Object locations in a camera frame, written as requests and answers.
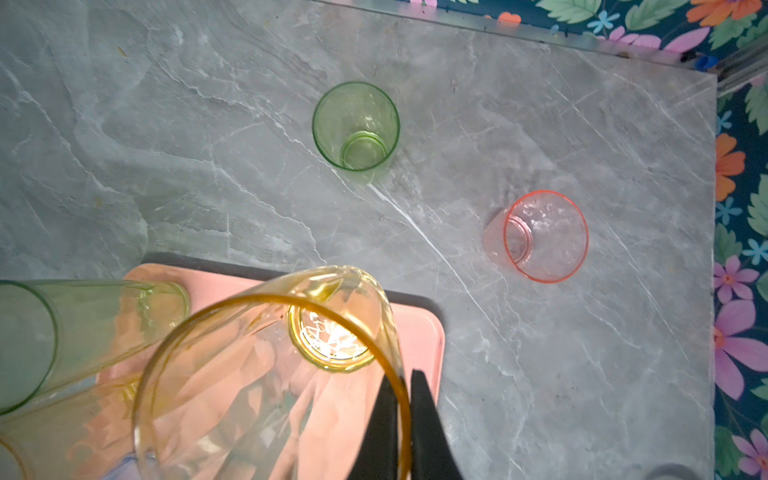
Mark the short amber glass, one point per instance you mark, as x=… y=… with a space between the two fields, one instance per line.
x=277 y=381

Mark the pink plastic tray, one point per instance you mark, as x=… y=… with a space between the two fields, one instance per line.
x=420 y=333

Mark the light green tall glass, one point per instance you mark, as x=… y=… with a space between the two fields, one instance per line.
x=55 y=333

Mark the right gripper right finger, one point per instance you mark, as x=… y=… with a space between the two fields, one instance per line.
x=431 y=455

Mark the short green glass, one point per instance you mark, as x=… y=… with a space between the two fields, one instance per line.
x=356 y=127

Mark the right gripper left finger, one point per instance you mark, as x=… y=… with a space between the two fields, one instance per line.
x=378 y=455

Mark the grey smoke tall glass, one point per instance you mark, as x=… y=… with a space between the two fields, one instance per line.
x=671 y=471

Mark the short pink glass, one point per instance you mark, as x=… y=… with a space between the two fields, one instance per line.
x=543 y=236

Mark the yellow tall glass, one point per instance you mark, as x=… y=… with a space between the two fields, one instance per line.
x=82 y=436

